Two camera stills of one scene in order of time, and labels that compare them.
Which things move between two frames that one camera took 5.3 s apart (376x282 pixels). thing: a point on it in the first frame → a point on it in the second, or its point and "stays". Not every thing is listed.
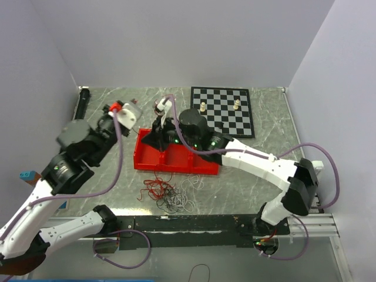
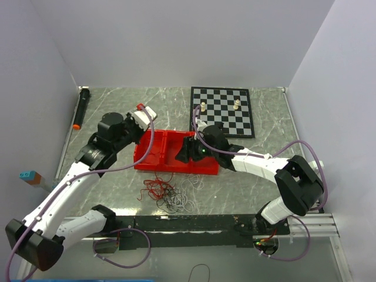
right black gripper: [157, 138] → [189, 150]
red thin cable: [156, 188] stays
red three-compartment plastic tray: [173, 157] stays
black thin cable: [171, 202] stays
